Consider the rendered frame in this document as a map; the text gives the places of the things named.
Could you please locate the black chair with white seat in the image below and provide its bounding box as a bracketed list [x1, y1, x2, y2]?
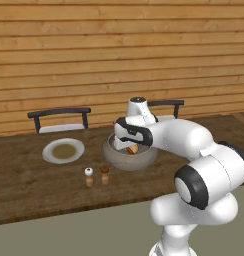
[26, 106, 92, 135]
[146, 99, 186, 123]

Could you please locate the brown-topped pepper shaker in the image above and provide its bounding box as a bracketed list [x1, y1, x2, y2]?
[99, 165, 111, 186]

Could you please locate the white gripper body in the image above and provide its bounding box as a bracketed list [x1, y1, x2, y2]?
[112, 134, 139, 151]

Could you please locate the grey bowl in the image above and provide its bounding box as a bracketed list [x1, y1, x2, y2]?
[101, 132, 159, 173]

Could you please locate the white plate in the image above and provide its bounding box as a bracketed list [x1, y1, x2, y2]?
[41, 137, 86, 165]

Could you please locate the white-topped salt shaker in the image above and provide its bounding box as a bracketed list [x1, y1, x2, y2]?
[84, 167, 95, 188]

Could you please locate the brown bun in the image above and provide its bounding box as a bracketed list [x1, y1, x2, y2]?
[125, 143, 141, 156]

